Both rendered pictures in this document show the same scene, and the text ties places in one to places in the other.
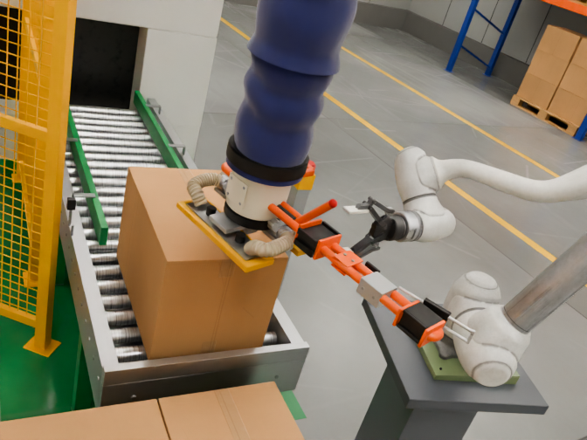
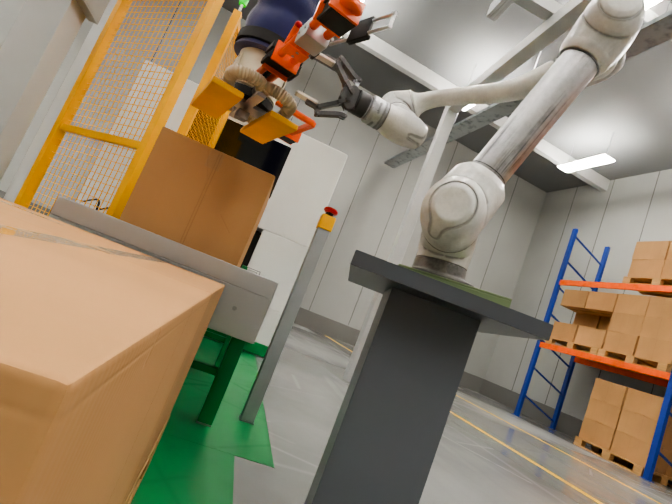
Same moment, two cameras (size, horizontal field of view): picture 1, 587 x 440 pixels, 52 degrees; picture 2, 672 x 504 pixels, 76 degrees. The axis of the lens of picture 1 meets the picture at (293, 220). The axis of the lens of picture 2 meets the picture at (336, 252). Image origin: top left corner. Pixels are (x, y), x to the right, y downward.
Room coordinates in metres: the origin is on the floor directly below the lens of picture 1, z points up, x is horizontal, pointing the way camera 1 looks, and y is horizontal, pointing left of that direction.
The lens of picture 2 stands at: (0.41, -0.83, 0.59)
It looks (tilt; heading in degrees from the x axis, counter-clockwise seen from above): 8 degrees up; 22
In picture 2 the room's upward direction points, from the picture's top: 22 degrees clockwise
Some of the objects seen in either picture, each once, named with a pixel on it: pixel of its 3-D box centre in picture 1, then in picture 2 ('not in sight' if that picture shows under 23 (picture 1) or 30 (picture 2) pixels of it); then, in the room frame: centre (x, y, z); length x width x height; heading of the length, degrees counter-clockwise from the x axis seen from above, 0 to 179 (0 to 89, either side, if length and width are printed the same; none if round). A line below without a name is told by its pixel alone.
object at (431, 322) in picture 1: (418, 323); (338, 12); (1.13, -0.34, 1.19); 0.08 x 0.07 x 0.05; 50
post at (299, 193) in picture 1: (276, 271); (288, 315); (2.24, 0.01, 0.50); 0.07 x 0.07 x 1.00; 33
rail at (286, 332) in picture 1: (200, 202); not in sight; (2.64, 0.47, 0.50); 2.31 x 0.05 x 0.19; 33
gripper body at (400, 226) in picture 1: (385, 228); (353, 100); (1.52, -0.26, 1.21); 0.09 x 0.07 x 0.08; 128
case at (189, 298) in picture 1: (193, 256); (204, 217); (1.79, 0.31, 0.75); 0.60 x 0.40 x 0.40; 32
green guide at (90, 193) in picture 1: (68, 147); not in sight; (2.62, 1.17, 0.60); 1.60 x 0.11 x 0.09; 33
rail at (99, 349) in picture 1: (63, 201); not in sight; (2.29, 1.03, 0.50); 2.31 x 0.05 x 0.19; 33
